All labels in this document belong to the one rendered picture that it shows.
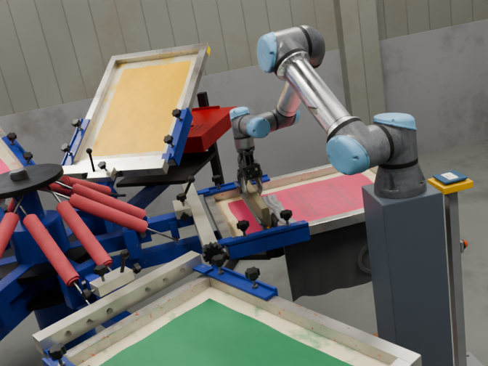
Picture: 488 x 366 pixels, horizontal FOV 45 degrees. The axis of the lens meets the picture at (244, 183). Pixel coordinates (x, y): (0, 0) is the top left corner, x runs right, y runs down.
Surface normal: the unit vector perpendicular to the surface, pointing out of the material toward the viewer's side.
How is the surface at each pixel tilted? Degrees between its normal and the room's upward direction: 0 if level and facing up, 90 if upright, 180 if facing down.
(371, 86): 90
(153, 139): 32
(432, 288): 90
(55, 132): 90
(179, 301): 90
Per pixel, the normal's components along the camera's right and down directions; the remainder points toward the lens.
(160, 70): -0.30, -0.59
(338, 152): -0.79, 0.40
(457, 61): 0.15, 0.31
